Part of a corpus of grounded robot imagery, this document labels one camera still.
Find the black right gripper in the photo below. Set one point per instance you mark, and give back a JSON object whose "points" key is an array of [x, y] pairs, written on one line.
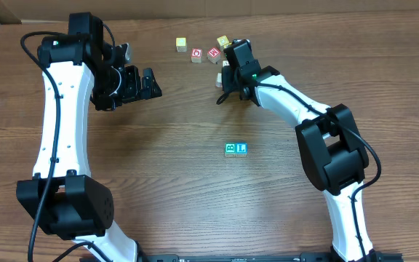
{"points": [[226, 87]]}

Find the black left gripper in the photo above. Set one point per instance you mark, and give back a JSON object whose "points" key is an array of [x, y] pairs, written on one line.
{"points": [[137, 84]]}

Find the green B wooden block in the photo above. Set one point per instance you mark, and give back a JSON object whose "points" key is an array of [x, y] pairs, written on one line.
{"points": [[230, 149]]}

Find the blue L wooden block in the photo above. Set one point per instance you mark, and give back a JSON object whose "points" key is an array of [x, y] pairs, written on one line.
{"points": [[241, 149]]}

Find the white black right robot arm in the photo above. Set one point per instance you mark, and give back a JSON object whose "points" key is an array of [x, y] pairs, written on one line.
{"points": [[333, 154]]}

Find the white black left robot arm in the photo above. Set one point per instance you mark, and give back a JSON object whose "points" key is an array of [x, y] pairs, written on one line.
{"points": [[81, 69]]}

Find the white wooden block tilted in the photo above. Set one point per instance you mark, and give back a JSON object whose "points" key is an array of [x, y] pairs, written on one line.
{"points": [[218, 81]]}

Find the red M wooden block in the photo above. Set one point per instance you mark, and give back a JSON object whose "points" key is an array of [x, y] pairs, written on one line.
{"points": [[214, 55]]}

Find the yellow wooden block top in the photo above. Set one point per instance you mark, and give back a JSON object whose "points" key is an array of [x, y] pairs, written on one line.
{"points": [[223, 42]]}

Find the yellow wooden block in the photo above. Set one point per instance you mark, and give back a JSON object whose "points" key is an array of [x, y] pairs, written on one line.
{"points": [[223, 42], [181, 44]]}

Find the red O wooden block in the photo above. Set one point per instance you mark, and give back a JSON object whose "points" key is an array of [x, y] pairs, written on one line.
{"points": [[196, 55]]}

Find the yellow wooden block far left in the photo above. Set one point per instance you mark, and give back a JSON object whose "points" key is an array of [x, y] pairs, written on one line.
{"points": [[181, 44]]}

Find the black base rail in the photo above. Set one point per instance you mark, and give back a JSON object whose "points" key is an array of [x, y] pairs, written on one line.
{"points": [[303, 257]]}

